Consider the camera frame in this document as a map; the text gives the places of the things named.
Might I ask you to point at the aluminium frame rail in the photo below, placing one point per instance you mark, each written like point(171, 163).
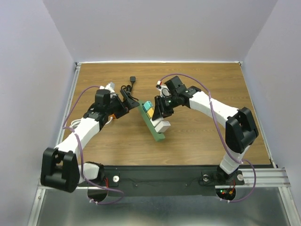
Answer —
point(192, 140)

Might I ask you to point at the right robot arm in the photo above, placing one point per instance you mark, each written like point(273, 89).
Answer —
point(236, 127)

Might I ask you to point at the white charger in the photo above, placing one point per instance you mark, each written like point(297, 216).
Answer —
point(162, 126)
point(156, 122)

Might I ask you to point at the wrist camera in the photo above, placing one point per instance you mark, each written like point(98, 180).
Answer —
point(164, 91)
point(110, 86)

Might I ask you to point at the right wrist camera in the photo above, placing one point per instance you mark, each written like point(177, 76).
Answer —
point(164, 91)

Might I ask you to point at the teal usb charger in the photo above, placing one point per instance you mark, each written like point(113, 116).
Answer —
point(147, 106)

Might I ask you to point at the yellow usb charger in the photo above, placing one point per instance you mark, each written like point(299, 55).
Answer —
point(150, 112)

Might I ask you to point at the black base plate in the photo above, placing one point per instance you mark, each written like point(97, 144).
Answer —
point(127, 181)

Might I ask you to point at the green power strip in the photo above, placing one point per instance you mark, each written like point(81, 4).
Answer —
point(157, 136)

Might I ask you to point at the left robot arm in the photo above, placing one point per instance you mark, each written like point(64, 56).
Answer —
point(60, 168)

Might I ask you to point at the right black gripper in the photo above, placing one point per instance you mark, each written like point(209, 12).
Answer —
point(158, 103)

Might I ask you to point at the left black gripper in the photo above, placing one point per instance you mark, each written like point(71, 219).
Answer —
point(129, 102)

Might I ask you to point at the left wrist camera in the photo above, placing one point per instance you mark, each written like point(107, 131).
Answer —
point(110, 86)

